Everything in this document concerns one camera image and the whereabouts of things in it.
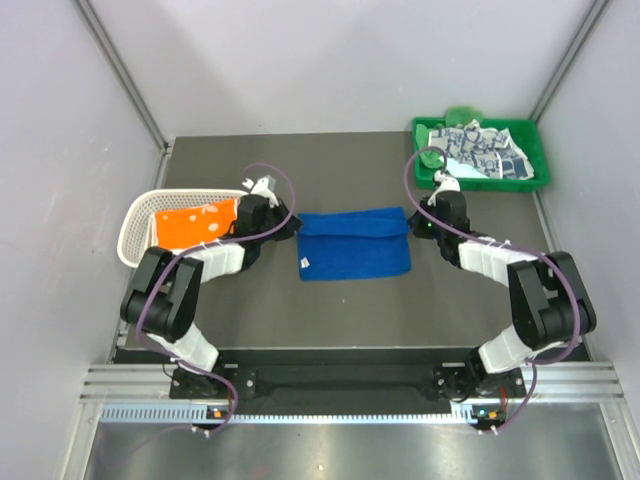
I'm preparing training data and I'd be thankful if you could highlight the grey slotted cable duct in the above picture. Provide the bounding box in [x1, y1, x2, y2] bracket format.
[100, 403, 477, 425]

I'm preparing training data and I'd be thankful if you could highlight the green towel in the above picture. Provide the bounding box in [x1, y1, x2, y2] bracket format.
[412, 106, 485, 169]

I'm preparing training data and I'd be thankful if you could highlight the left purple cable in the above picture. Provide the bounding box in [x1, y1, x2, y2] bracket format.
[135, 162, 297, 436]

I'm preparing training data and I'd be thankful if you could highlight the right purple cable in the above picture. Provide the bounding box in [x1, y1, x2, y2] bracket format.
[402, 146, 584, 436]

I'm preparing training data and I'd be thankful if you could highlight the white perforated plastic basket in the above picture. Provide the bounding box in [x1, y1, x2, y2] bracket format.
[116, 189, 246, 268]

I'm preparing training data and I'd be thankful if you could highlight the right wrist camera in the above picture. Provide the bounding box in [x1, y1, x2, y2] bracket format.
[429, 170, 460, 203]

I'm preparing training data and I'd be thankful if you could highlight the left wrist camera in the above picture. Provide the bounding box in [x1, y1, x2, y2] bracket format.
[242, 175, 279, 207]

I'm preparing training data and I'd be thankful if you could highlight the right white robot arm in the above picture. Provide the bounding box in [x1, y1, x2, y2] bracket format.
[408, 190, 597, 396]

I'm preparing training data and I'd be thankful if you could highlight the orange folded towel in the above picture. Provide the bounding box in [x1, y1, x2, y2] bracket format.
[151, 199, 239, 250]

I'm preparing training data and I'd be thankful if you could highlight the green plastic bin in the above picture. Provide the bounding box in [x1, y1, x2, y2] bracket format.
[412, 117, 550, 192]

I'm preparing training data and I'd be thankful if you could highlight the purple cable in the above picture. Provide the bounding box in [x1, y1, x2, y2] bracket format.
[402, 146, 584, 436]
[135, 162, 297, 436]

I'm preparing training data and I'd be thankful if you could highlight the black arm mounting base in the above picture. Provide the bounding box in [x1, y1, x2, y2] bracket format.
[168, 347, 526, 416]

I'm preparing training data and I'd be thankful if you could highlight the white blue patterned towel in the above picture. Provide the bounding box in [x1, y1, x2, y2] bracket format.
[429, 121, 534, 180]

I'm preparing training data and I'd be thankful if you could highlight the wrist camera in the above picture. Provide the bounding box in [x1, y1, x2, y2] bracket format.
[429, 170, 460, 203]
[242, 175, 279, 207]

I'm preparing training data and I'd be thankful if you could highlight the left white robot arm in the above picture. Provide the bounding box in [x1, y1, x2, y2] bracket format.
[120, 194, 303, 397]

